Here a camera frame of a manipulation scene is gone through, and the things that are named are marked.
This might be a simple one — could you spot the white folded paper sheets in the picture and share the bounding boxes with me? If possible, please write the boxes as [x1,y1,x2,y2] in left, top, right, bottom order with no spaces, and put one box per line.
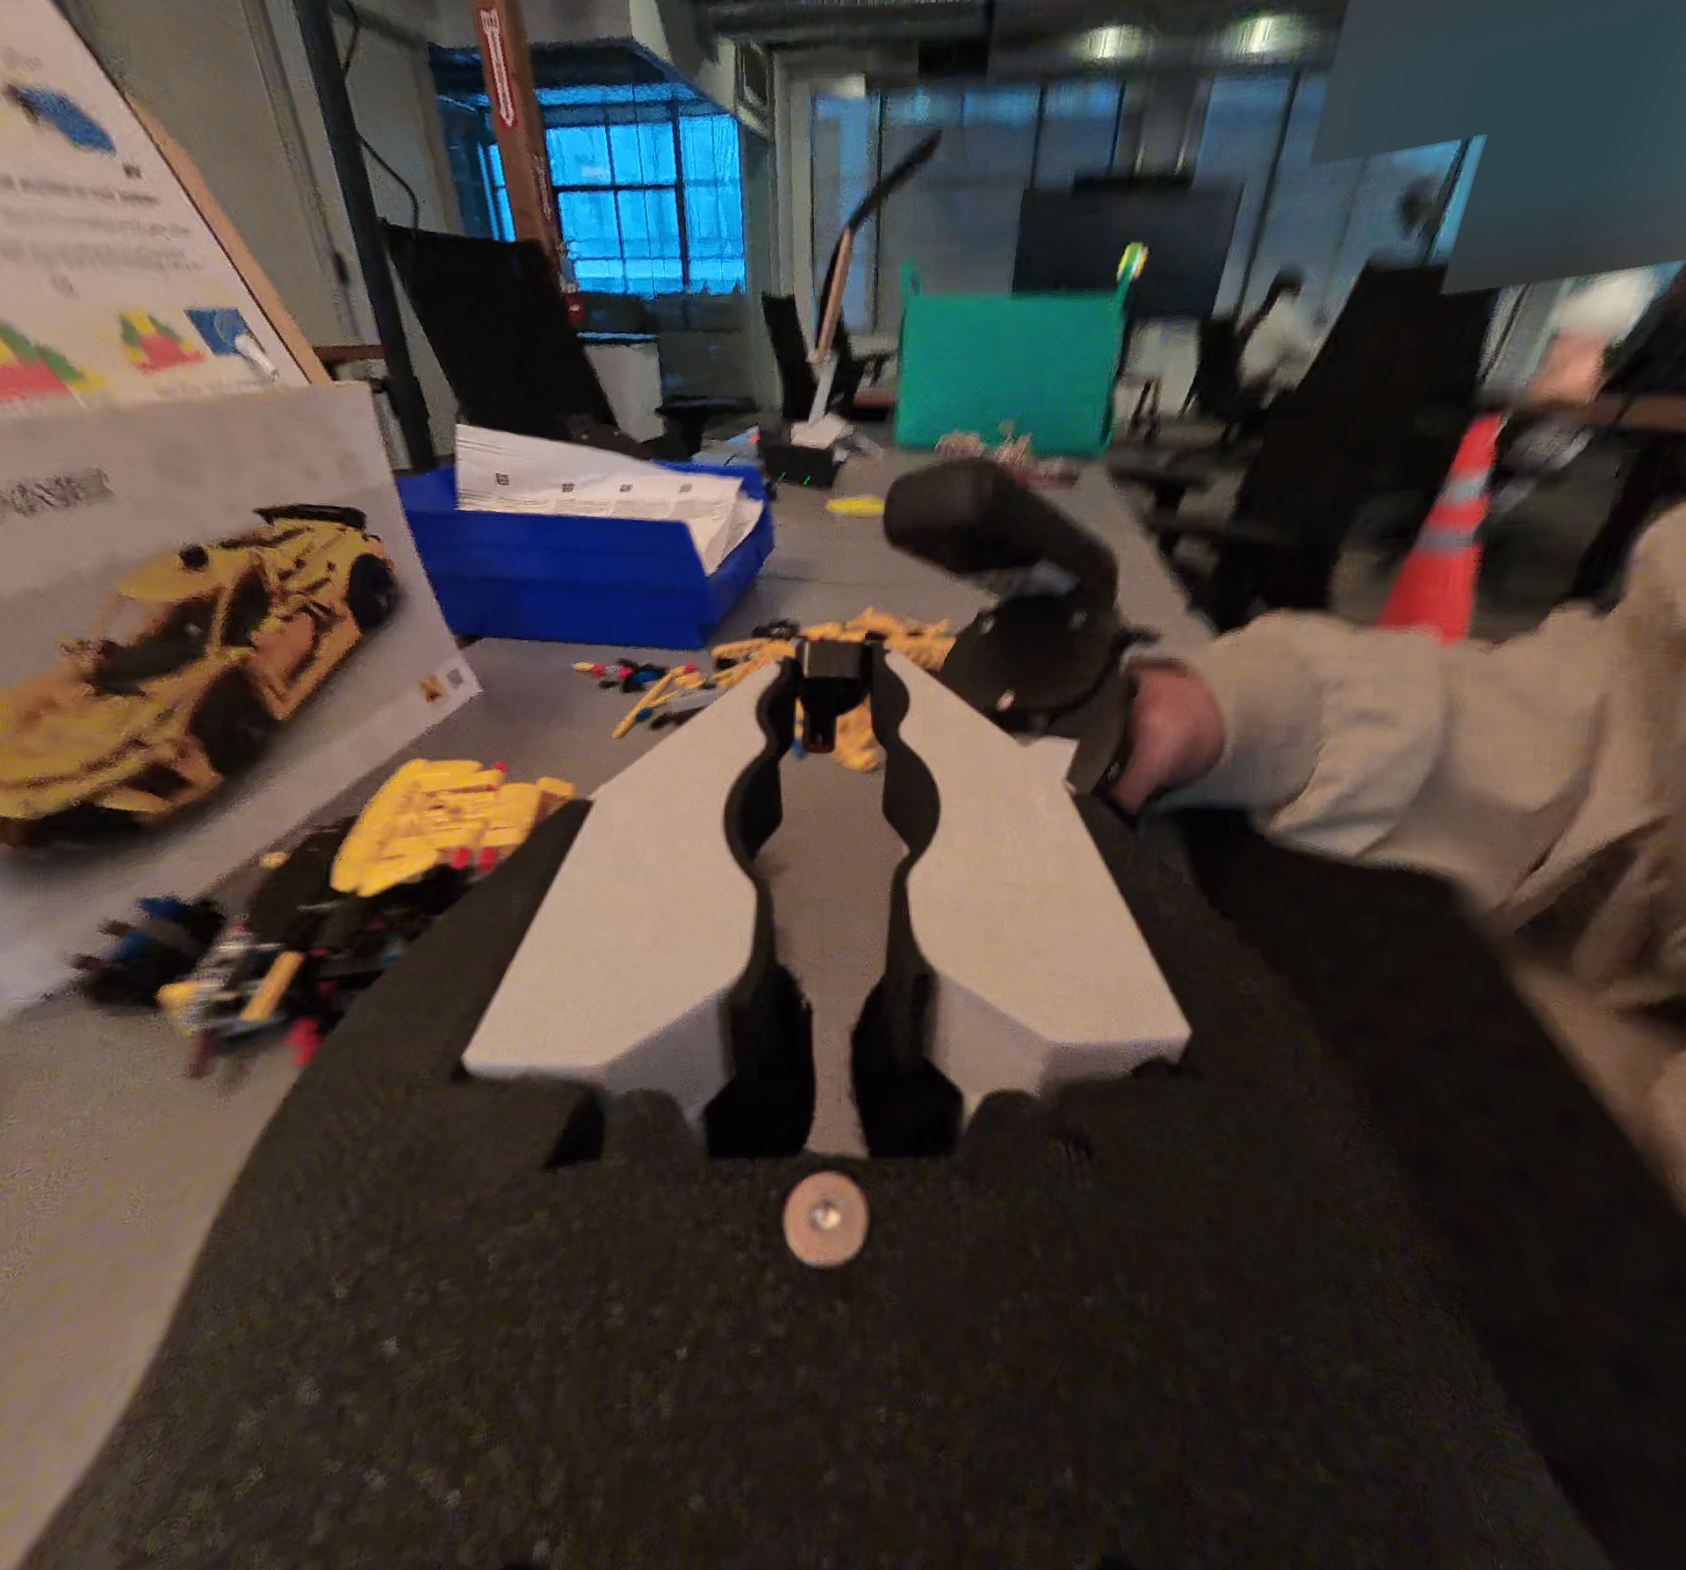
[455,424,765,577]

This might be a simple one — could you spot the green bin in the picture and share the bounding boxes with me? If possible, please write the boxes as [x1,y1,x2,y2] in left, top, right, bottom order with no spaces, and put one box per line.
[894,260,1135,459]

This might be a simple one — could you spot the orange traffic cone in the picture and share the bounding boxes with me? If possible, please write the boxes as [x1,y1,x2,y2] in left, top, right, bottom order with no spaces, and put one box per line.
[1376,412,1506,643]

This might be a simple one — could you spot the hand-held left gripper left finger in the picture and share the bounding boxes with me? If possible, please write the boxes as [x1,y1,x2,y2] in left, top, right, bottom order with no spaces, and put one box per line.
[461,662,798,1127]

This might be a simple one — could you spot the small toy brick assembly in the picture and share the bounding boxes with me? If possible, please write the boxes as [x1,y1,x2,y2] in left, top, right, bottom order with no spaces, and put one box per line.
[794,639,884,758]

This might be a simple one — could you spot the black office chair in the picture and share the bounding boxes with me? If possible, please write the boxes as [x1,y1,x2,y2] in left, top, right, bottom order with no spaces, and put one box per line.
[758,295,859,418]
[1212,267,1497,629]

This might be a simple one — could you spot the grey desk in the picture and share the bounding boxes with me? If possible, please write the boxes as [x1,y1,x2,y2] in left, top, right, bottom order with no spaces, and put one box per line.
[0,443,1213,1570]

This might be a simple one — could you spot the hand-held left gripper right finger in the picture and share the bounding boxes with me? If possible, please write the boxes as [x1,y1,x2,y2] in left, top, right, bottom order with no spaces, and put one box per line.
[874,648,1193,1107]

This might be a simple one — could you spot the partly built toy car chassis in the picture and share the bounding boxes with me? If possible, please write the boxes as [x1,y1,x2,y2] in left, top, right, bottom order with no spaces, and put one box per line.
[80,758,581,1074]

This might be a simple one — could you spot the black desk lamp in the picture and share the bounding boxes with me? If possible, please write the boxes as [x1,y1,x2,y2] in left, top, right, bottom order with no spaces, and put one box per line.
[804,127,943,425]

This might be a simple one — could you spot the person's right forearm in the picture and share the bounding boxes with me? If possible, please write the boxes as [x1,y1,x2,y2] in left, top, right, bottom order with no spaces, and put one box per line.
[1158,503,1686,993]

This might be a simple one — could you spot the person's right hand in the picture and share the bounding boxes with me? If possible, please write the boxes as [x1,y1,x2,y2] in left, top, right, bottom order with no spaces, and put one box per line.
[1114,662,1228,816]

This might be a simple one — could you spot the blue plastic bin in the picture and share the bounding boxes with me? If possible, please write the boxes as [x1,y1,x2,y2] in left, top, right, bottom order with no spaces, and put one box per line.
[395,459,777,651]

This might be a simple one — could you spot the toy car instruction booklet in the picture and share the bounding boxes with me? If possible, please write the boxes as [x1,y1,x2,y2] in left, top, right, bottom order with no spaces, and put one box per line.
[0,383,483,1018]

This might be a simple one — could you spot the pile of toy bricks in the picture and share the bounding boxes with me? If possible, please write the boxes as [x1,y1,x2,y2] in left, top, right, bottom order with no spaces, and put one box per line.
[571,610,958,775]

